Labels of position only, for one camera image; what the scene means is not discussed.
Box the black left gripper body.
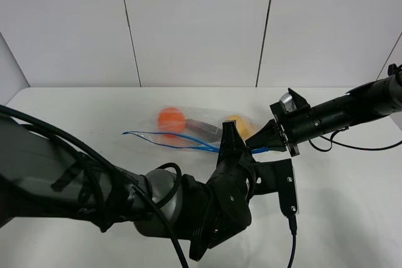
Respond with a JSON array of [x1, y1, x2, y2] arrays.
[[188, 150, 256, 251]]

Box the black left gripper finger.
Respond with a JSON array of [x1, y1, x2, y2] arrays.
[[217, 121, 251, 163]]

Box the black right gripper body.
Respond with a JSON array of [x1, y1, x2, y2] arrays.
[[270, 88, 311, 157]]

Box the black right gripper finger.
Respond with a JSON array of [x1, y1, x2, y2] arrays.
[[246, 119, 280, 148], [254, 145, 287, 153]]

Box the clear zip bag blue zipper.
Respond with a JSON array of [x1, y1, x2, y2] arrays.
[[123, 106, 259, 153]]

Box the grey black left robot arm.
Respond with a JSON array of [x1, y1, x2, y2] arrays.
[[1, 114, 256, 250]]

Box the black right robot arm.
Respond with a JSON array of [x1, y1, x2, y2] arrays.
[[246, 64, 401, 156]]

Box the yellow pear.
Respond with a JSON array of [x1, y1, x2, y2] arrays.
[[226, 115, 258, 140]]

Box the purple eggplant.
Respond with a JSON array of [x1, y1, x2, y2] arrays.
[[186, 119, 222, 141]]

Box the orange fruit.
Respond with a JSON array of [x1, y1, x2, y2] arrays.
[[157, 107, 186, 134]]

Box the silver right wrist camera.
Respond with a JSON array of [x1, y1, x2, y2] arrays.
[[280, 92, 297, 112]]

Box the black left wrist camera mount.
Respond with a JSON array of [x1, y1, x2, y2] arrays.
[[254, 159, 298, 217]]

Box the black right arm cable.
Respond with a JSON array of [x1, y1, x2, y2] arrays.
[[309, 128, 402, 152]]

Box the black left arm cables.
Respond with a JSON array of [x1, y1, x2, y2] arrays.
[[0, 104, 298, 268]]

